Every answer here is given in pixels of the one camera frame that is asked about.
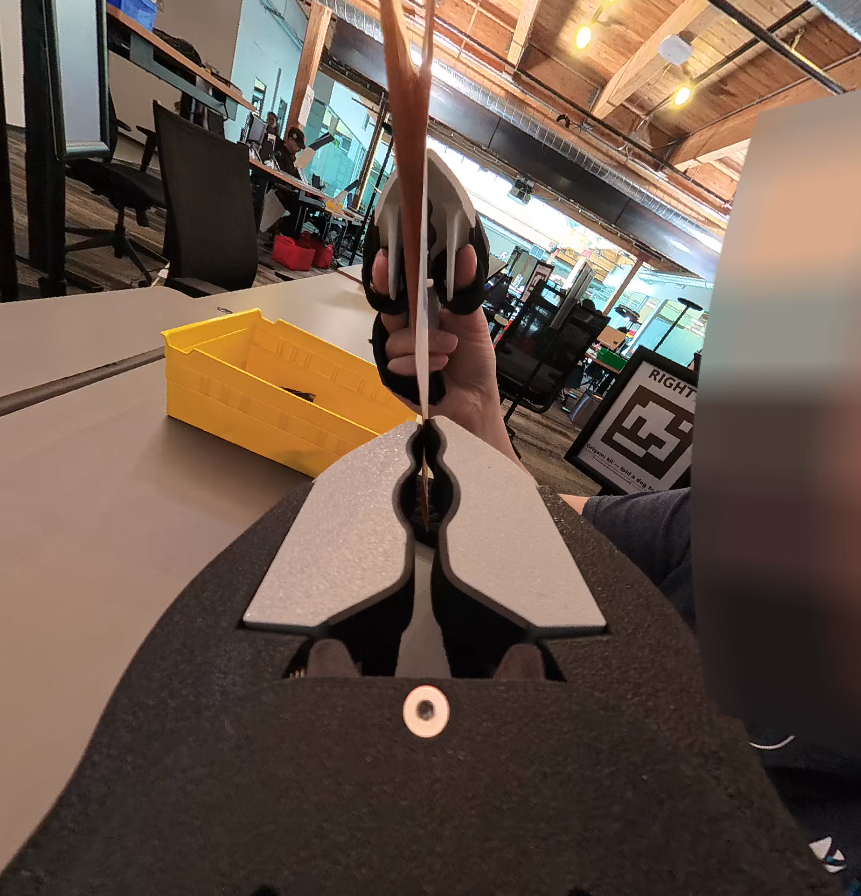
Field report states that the black office chair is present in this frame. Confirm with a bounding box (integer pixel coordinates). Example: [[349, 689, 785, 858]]
[[65, 91, 170, 288]]

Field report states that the black mesh chair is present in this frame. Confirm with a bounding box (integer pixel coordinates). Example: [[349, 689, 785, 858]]
[[497, 283, 611, 422]]

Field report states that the yellow plastic bin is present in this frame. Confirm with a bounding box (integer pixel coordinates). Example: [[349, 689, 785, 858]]
[[161, 308, 421, 478]]

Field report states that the black framed marker sign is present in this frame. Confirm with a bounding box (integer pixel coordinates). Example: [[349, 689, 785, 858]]
[[563, 346, 699, 495]]

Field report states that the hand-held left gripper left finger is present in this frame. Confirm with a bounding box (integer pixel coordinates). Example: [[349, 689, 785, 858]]
[[243, 419, 427, 628]]

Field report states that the black floor lamp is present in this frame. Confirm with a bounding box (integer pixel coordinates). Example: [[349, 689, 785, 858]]
[[653, 297, 706, 352]]

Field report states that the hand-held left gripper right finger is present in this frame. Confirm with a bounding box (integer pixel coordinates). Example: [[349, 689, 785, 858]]
[[429, 416, 607, 631]]

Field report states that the black high-back chair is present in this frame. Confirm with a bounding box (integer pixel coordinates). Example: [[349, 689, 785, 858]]
[[153, 101, 261, 296]]

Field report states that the person's right forearm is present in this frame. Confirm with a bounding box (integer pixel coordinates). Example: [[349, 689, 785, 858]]
[[492, 423, 696, 620]]

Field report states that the person's dark clothing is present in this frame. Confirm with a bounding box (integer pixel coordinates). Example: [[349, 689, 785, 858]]
[[747, 728, 861, 896]]

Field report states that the person's right hand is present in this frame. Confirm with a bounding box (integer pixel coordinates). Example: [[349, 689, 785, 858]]
[[373, 246, 510, 452]]

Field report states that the black metal frame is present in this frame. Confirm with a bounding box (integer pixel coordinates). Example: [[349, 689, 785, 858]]
[[0, 0, 118, 303]]

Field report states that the patterned origami paper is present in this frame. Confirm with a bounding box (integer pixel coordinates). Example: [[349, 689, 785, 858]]
[[378, 0, 437, 531]]

